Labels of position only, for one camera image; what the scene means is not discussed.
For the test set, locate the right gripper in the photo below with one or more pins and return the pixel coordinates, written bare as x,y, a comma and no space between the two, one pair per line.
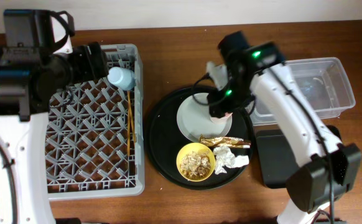
219,109

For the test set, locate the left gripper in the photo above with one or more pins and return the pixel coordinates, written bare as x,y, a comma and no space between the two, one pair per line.
97,59

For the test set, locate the pink plastic cup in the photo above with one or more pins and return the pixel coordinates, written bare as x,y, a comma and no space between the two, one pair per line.
222,119

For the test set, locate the blue plastic cup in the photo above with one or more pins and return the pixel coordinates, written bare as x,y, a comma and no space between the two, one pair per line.
122,78

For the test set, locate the gold snack wrapper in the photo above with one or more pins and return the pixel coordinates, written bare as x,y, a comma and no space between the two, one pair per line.
231,142

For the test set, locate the white tissue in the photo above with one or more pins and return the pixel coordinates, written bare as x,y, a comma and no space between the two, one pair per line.
225,158

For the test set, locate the yellow bowl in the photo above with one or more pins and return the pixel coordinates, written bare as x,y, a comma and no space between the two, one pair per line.
199,148

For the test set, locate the food scraps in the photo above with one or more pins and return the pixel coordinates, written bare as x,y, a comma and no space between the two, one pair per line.
195,166

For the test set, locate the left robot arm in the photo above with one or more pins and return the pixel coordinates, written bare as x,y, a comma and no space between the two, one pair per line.
29,77

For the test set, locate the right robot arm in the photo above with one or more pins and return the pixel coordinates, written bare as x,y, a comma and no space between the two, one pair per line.
327,167

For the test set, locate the grey dishwasher rack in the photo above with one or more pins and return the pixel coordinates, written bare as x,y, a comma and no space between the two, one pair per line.
86,138

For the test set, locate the grey round plate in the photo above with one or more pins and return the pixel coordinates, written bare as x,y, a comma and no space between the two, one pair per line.
193,121

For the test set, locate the round black tray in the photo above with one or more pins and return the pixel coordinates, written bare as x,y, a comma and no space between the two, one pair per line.
163,140

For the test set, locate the black rectangular tray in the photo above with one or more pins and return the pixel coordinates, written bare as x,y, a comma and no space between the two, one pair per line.
277,160

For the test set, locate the clear plastic bin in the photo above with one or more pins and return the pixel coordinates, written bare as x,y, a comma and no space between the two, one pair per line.
325,84

